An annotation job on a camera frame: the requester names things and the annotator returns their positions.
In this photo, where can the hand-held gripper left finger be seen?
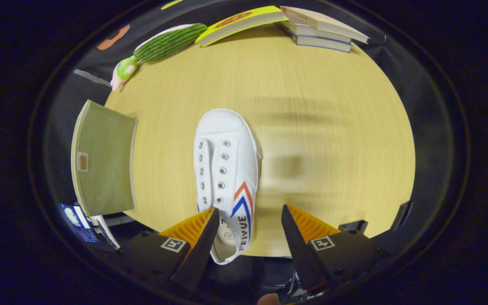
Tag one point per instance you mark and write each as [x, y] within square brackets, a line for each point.
[199, 250]

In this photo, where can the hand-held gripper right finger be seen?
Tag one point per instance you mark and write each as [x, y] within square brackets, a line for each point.
[299, 250]

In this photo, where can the white canvas shoe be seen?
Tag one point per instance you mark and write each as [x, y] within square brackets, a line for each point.
[227, 127]

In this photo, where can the beige fabric storage box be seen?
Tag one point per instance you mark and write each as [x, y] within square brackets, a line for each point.
[108, 144]

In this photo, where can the white printed board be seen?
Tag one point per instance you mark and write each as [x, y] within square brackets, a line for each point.
[108, 233]

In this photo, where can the blue printed card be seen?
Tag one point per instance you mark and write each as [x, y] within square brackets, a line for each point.
[74, 218]

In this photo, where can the pink and green plush toy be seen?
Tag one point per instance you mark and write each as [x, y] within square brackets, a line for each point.
[125, 70]

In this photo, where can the blue-spined book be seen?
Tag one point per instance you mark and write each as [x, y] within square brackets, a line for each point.
[324, 42]

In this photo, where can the watermelon slice plush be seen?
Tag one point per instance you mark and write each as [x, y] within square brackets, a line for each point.
[167, 42]

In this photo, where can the beige book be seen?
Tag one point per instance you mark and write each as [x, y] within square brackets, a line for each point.
[320, 19]

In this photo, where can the yellow book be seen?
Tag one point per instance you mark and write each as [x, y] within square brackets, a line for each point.
[265, 12]

